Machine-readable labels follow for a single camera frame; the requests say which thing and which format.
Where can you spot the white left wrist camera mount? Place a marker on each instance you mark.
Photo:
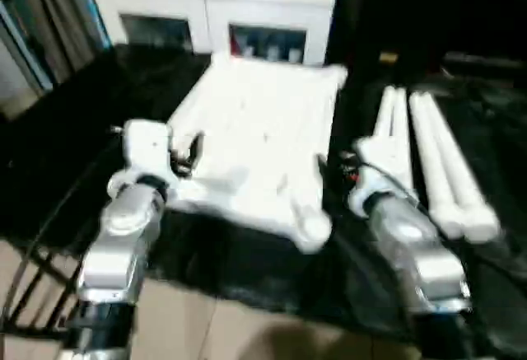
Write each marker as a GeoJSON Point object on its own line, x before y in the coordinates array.
{"type": "Point", "coordinates": [144, 146]}

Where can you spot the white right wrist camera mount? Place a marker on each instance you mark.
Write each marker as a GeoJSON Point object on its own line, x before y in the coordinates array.
{"type": "Point", "coordinates": [374, 158]}

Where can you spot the white plastic table top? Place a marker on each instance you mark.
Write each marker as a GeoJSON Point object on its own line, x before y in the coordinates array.
{"type": "Point", "coordinates": [255, 129]}

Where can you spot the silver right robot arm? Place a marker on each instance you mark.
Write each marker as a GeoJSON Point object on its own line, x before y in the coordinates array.
{"type": "Point", "coordinates": [411, 244]}

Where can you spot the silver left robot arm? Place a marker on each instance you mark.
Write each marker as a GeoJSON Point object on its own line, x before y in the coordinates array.
{"type": "Point", "coordinates": [119, 232]}

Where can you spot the black plastic mat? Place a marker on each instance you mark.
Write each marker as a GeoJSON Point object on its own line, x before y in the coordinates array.
{"type": "Point", "coordinates": [62, 150]}

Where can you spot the small tan tag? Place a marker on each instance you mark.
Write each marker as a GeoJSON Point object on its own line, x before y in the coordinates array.
{"type": "Point", "coordinates": [388, 55]}

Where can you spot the white plastic table leg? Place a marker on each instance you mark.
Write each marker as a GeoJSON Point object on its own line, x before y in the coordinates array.
{"type": "Point", "coordinates": [385, 117]}
{"type": "Point", "coordinates": [399, 137]}
{"type": "Point", "coordinates": [465, 179]}
{"type": "Point", "coordinates": [436, 170]}

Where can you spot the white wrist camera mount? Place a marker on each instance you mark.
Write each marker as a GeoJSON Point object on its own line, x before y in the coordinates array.
{"type": "Point", "coordinates": [144, 146]}
{"type": "Point", "coordinates": [374, 158]}

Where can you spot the black flat panel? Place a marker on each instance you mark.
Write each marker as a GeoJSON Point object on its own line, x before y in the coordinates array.
{"type": "Point", "coordinates": [481, 61]}

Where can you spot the white cabinet with glass doors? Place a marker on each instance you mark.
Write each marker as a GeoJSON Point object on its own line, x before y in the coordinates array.
{"type": "Point", "coordinates": [206, 10]}

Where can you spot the black folding table frame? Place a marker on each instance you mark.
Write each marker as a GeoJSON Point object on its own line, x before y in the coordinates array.
{"type": "Point", "coordinates": [33, 286]}

